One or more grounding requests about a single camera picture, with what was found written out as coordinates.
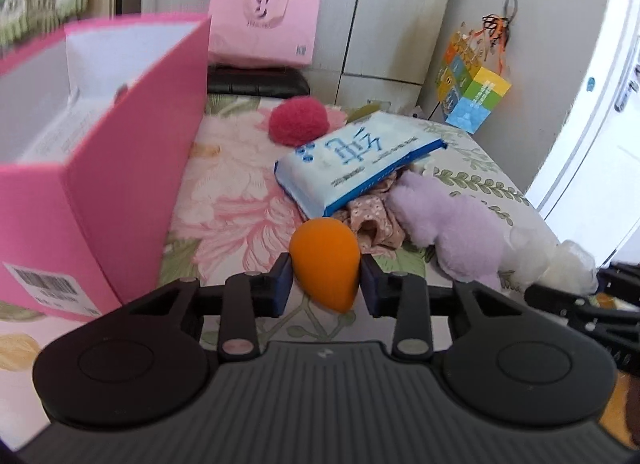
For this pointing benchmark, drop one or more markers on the orange makeup sponge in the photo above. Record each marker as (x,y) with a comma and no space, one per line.
(327,264)

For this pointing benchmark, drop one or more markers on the blue white wipes pack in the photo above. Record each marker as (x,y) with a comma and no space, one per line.
(350,158)

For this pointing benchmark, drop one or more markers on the black suitcase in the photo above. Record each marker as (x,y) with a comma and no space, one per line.
(255,81)

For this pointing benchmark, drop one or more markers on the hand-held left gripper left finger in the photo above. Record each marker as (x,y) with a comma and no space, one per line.
(280,286)

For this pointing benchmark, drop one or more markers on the pink cardboard box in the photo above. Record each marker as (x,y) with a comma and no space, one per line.
(100,183)

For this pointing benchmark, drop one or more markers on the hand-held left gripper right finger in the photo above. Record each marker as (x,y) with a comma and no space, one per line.
(372,289)

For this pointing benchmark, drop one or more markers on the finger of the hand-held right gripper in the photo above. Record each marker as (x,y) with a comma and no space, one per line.
(590,316)
(622,284)

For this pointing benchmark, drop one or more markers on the colourful cube box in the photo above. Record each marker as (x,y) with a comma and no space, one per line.
(470,88)

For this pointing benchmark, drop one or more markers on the white wardrobe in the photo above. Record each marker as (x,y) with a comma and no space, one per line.
(390,8)

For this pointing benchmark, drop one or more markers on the white refrigerator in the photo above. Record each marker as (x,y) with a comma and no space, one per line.
(565,68)

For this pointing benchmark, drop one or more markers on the pink tote bag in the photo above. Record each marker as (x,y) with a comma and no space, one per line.
(265,23)

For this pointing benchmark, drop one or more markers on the floral bed sheet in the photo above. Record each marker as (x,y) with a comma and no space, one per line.
(235,183)

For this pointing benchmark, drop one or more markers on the red fluffy ball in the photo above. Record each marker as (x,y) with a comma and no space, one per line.
(297,121)

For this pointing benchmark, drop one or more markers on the purple plush toy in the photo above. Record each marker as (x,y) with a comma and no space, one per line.
(450,229)

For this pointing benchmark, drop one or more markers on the orange black ribbons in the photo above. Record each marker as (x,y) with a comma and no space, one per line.
(495,26)

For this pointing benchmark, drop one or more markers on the white fluffy plush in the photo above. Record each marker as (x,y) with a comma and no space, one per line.
(540,256)

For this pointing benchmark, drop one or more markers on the floral fabric scrunchie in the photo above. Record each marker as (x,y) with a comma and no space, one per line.
(372,221)

